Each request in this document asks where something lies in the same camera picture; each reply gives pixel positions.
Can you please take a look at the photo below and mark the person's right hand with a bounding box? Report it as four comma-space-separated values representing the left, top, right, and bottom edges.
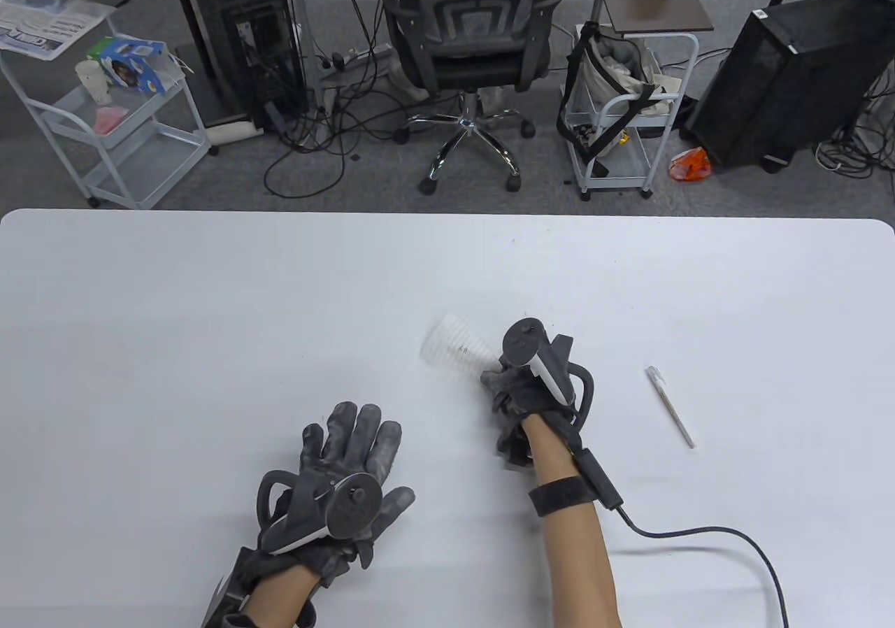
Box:
480, 365, 581, 472

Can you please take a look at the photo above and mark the person's left hand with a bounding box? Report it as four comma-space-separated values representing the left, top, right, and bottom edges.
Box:
241, 401, 417, 581

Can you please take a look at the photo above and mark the clear plastic cup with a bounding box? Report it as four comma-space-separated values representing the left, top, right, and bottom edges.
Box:
420, 313, 503, 378

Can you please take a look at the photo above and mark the person's right forearm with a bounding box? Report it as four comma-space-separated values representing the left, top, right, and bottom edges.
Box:
522, 413, 624, 628

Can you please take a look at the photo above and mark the person's left forearm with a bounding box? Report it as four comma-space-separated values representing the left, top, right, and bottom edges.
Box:
240, 564, 317, 628

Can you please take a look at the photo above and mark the grey controller on left glove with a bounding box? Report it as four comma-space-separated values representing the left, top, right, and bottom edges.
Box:
257, 470, 385, 557

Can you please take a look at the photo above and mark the grey controller on glove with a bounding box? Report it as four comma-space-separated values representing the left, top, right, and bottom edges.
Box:
257, 470, 385, 557
501, 317, 596, 427

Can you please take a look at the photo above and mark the grey controller on right glove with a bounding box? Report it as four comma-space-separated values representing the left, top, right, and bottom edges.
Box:
501, 317, 596, 427

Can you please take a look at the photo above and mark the black wrist module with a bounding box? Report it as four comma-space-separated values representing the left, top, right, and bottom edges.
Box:
572, 448, 624, 511

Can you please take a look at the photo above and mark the thin white wrapped stick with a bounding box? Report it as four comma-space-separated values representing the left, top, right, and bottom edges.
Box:
645, 366, 697, 450

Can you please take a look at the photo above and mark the orange plastic bag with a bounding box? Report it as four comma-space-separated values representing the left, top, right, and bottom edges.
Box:
668, 146, 713, 183

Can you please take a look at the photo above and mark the black mesh office chair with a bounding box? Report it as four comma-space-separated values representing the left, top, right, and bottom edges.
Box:
376, 0, 568, 197

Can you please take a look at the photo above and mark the beige tote bag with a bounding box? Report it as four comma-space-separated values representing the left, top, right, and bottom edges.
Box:
557, 22, 685, 178

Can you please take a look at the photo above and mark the white power strip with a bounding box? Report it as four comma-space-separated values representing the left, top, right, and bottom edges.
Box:
316, 42, 394, 75

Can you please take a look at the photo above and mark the pink plastic packet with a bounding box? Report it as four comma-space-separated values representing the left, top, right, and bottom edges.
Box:
92, 106, 130, 137

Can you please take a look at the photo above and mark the black open computer tower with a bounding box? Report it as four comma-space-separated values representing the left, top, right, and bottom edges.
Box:
175, 0, 310, 134

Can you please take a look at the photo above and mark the blue printed carton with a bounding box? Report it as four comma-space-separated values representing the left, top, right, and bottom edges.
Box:
89, 36, 174, 95

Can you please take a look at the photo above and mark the black closed computer tower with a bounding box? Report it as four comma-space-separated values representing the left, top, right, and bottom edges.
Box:
684, 0, 895, 174

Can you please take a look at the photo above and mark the white paper cup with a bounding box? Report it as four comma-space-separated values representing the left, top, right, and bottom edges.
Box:
75, 59, 114, 106

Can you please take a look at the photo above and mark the newspaper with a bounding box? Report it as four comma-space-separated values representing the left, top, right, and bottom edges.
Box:
0, 0, 116, 62

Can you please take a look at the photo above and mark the black wrist strap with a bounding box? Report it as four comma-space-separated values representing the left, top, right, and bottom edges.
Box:
527, 476, 596, 518

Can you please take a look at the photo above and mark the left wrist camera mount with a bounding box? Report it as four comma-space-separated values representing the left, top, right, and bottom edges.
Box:
201, 546, 256, 628

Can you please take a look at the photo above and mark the white wire cart with bag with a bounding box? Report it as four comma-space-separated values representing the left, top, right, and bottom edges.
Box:
563, 23, 701, 202

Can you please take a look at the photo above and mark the black cable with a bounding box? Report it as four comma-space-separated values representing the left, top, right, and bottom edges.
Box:
615, 506, 791, 628

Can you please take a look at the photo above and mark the bundle of black floor cables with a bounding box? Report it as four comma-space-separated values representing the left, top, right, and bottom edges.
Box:
262, 0, 434, 201

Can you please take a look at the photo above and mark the white wire cart with newspaper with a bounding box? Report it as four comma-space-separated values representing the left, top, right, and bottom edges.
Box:
0, 0, 212, 210

